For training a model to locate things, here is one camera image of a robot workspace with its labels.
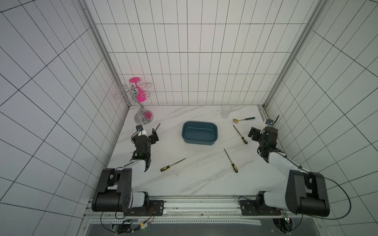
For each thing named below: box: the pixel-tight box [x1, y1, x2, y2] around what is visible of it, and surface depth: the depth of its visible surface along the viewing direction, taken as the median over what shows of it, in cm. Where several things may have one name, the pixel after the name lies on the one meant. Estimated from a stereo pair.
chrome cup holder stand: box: [114, 80, 154, 126], surface depth 107 cm
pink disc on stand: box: [128, 77, 141, 86], surface depth 100 cm
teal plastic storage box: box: [181, 120, 219, 146], surface depth 102 cm
